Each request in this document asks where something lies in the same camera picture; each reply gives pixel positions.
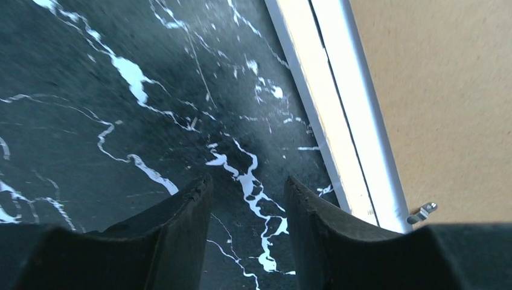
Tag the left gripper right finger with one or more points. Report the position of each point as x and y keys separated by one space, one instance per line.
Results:
x=334 y=250

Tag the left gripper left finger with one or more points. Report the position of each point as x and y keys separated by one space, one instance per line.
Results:
x=162 y=247

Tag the printed photo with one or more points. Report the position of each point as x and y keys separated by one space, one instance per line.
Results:
x=358 y=98

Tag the frame backing board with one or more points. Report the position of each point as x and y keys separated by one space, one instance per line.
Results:
x=442 y=74

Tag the wooden picture frame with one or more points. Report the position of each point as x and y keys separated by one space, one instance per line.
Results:
x=302 y=45

